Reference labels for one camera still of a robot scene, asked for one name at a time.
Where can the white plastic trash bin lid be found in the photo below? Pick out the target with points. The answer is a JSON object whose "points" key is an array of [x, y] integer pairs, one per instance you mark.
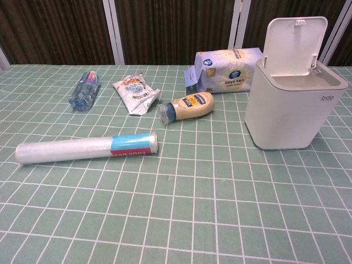
{"points": [[291, 46]]}

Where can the white square container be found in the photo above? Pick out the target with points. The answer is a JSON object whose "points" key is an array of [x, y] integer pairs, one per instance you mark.
{"points": [[277, 112]]}

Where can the mayonnaise squeeze bottle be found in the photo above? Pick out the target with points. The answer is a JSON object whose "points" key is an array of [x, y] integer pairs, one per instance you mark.
{"points": [[192, 105]]}

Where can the crumpled snack bag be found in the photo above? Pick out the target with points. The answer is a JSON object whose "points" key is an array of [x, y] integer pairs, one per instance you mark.
{"points": [[134, 93]]}

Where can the green checked tablecloth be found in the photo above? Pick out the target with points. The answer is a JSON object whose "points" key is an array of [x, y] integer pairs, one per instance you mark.
{"points": [[176, 198]]}

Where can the pale blue tissue pack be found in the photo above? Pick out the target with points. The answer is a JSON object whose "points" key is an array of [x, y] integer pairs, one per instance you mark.
{"points": [[228, 71]]}

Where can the food wrap roll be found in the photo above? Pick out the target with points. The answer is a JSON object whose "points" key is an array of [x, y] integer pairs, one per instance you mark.
{"points": [[82, 149]]}

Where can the clear plastic water bottle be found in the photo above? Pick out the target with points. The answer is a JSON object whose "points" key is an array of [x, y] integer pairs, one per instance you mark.
{"points": [[83, 92]]}

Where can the brown partition panel white frame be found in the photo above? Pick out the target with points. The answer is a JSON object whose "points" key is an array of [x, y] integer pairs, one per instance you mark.
{"points": [[176, 30], [346, 35], [55, 30], [255, 22]]}

